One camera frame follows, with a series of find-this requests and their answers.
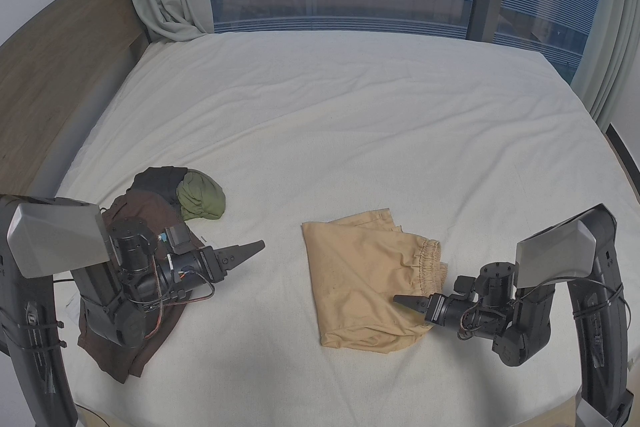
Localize brown garment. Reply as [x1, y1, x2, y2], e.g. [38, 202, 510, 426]
[77, 192, 208, 384]

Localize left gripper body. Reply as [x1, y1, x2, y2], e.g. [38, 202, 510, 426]
[169, 246, 227, 289]

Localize black cable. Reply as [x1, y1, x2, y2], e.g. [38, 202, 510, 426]
[552, 277, 627, 312]

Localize green garment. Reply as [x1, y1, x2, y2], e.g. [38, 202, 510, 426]
[176, 169, 227, 222]

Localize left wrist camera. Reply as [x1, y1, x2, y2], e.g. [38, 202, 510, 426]
[164, 225, 192, 252]

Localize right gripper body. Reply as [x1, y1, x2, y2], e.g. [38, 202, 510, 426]
[424, 293, 474, 328]

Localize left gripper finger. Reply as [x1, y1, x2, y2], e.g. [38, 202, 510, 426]
[215, 240, 266, 261]
[220, 248, 262, 272]

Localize dark grey garment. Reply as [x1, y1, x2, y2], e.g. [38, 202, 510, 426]
[131, 166, 188, 205]

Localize tan shorts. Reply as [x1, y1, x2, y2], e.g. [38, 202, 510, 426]
[301, 208, 448, 355]

